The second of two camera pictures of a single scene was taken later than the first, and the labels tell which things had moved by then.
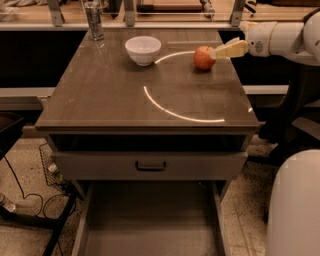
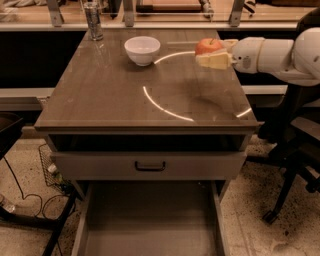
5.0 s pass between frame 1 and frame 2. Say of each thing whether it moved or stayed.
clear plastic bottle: stayed
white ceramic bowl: stayed
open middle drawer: stayed
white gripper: moved
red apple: moved
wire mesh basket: stayed
